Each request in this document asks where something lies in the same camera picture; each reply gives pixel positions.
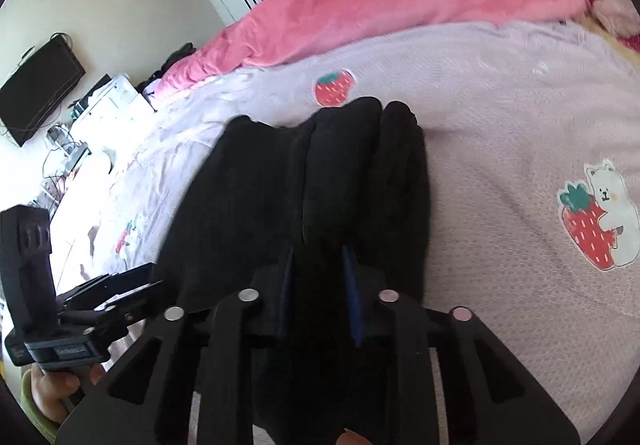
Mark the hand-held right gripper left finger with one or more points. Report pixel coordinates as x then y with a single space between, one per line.
285 297

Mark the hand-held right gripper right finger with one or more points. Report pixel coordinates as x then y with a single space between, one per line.
353 300

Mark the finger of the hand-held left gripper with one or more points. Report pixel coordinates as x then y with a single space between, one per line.
122 311
115 282

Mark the black garment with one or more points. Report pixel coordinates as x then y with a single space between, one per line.
350 175

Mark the dark clothes pile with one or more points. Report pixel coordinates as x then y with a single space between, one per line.
167 65

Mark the pale yellow pink clothes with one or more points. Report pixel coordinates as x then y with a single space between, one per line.
612 10

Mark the person's left hand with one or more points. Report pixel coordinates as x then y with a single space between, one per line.
52 395

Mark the person's right hand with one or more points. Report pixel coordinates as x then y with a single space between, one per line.
352 439

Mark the white drawer dresser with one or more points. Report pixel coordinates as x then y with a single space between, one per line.
115 97

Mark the black flat screen television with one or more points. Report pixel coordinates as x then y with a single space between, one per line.
40 90

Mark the lilac printed blanket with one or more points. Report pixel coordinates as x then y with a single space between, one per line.
500 125

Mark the pink fleece duvet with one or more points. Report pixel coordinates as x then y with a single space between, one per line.
375 10

